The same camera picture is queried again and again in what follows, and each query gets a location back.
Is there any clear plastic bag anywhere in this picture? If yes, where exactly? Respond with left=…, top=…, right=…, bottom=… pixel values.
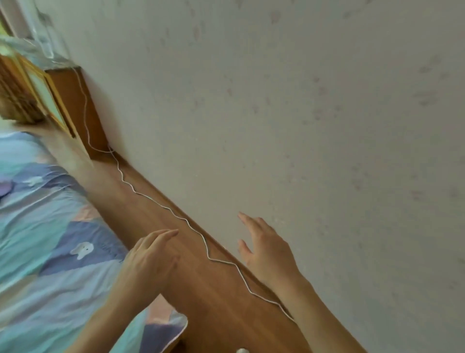
left=25, top=0, right=72, bottom=69

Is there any brown wooden slatted panel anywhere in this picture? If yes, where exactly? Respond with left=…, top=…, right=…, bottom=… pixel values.
left=0, top=55, right=46, bottom=125

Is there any wooden framed glass panel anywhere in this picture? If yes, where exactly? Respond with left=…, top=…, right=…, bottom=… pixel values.
left=16, top=51, right=78, bottom=139

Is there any blue patchwork quilt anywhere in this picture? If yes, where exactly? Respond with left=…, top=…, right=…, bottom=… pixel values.
left=0, top=131, right=188, bottom=353

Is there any person's right hand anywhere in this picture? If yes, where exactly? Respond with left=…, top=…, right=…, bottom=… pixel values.
left=238, top=212, right=303, bottom=292

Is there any person's left forearm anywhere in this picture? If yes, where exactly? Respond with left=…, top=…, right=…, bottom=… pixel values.
left=62, top=273, right=162, bottom=353

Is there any person's right forearm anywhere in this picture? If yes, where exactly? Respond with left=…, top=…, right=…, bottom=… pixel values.
left=274, top=273, right=368, bottom=353

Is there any wooden bed headboard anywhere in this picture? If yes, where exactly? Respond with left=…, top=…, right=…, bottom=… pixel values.
left=33, top=122, right=313, bottom=353

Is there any brown wooden nightstand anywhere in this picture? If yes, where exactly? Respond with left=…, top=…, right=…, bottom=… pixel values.
left=44, top=66, right=110, bottom=161

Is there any person's left hand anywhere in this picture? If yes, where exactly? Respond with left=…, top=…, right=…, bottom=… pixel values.
left=121, top=229, right=181, bottom=292

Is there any thin white cable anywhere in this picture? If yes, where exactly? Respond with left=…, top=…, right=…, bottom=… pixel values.
left=70, top=65, right=295, bottom=323

